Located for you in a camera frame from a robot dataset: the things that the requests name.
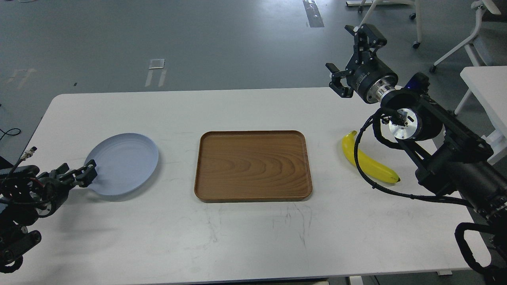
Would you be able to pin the white side table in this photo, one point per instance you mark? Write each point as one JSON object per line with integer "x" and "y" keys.
{"x": 489, "y": 86}

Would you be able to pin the light blue plate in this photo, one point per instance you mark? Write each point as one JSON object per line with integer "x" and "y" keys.
{"x": 123, "y": 163}

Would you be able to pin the white office chair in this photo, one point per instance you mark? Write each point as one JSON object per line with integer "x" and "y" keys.
{"x": 486, "y": 45}

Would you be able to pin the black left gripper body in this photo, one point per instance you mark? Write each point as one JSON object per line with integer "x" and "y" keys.
{"x": 55, "y": 192}

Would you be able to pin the yellow banana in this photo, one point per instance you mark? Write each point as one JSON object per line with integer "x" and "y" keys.
{"x": 369, "y": 166}

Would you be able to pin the brown wooden tray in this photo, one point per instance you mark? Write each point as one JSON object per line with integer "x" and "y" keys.
{"x": 252, "y": 166}

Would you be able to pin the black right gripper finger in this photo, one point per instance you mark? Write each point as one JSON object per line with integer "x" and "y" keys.
{"x": 367, "y": 41}
{"x": 335, "y": 83}

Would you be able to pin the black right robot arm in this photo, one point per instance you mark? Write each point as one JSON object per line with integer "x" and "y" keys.
{"x": 452, "y": 161}

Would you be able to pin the white wheeled chair base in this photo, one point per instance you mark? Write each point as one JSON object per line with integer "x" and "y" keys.
{"x": 393, "y": 12}

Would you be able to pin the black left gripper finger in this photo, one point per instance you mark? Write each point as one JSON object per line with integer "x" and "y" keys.
{"x": 81, "y": 177}

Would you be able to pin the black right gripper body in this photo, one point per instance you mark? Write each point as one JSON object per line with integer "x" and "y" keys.
{"x": 368, "y": 76}

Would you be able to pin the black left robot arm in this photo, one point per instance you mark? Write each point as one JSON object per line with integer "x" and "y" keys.
{"x": 28, "y": 195}

